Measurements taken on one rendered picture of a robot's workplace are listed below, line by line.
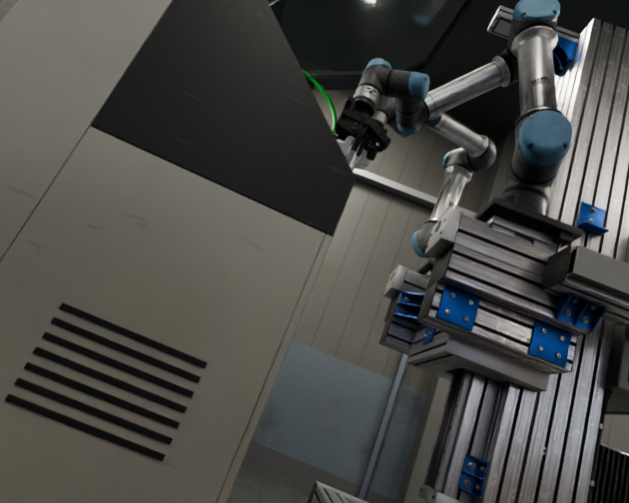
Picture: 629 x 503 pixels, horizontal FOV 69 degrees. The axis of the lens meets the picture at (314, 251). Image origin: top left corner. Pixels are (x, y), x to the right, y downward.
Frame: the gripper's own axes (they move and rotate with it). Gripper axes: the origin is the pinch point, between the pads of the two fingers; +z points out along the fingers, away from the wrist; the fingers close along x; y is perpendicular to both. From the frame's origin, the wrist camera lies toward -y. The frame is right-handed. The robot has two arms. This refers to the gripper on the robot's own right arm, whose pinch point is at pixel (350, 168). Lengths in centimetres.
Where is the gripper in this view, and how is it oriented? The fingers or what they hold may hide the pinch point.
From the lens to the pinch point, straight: 166.5
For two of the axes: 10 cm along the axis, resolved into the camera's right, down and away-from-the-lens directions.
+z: -3.6, 8.7, -3.2
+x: -2.2, 2.6, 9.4
